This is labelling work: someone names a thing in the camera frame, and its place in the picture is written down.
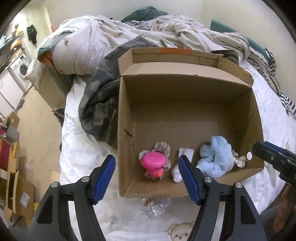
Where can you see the white checkered quilt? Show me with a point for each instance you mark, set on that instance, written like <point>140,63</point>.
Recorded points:
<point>79,44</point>

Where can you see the pink silicone cup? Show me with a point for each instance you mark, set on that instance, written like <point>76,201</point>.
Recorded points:
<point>154,164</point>

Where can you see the clear plastic wrapper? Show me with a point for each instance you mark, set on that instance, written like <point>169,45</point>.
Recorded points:
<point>152,206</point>

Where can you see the camouflage jacket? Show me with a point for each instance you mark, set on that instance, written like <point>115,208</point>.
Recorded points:
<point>98,109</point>

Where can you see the white sock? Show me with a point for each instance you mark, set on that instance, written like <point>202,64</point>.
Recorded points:
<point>177,171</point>

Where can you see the beige lace scrunchie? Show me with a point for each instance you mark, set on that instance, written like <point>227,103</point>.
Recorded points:
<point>161,147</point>

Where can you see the brown cardboard box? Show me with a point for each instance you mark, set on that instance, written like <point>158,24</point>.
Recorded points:
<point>181,97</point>

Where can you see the cardboard box on floor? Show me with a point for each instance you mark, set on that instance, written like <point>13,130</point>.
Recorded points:
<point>20,195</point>

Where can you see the dark green pillow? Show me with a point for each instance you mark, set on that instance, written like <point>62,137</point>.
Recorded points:
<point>144,14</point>

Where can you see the light blue fluffy cloth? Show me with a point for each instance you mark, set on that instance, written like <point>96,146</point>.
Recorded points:
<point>216,158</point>

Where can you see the white washing machine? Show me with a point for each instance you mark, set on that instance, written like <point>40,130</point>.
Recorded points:
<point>18,70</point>

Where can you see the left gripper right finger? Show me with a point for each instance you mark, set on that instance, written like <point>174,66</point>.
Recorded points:
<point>241,219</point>

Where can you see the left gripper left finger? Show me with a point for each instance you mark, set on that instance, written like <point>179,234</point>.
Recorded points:
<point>51,220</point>

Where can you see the black white patterned blanket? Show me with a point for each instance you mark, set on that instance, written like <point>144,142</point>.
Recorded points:
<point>266,67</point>

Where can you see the person right hand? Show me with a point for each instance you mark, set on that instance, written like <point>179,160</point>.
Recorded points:
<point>284,211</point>

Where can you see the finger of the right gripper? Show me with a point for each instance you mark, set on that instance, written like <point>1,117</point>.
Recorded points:
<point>271,156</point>
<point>281,150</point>

